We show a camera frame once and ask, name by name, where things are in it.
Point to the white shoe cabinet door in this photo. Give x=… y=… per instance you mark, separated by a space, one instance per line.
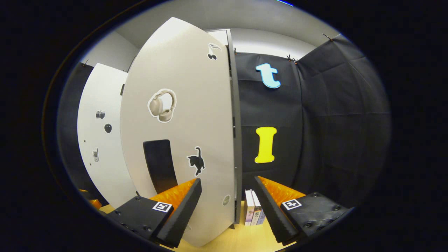
x=196 y=105
x=105 y=168

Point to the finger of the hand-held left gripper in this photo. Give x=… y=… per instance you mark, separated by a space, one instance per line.
x=83 y=191
x=93 y=203

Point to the black spring clip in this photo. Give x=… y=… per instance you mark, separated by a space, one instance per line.
x=327 y=36
x=290 y=57

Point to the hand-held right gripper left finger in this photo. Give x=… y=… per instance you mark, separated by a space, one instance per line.
x=182 y=213

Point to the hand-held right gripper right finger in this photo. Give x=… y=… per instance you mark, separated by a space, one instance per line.
x=271 y=211

